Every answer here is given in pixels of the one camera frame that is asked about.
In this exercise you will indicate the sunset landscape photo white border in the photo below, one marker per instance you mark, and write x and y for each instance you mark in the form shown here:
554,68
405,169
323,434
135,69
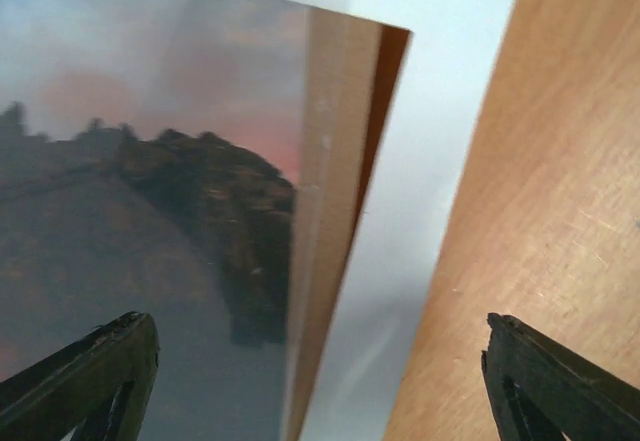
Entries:
452,53

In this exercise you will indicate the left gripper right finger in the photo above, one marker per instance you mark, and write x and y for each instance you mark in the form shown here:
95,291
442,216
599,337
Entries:
539,389

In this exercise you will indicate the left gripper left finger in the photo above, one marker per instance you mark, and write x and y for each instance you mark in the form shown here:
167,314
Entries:
96,388

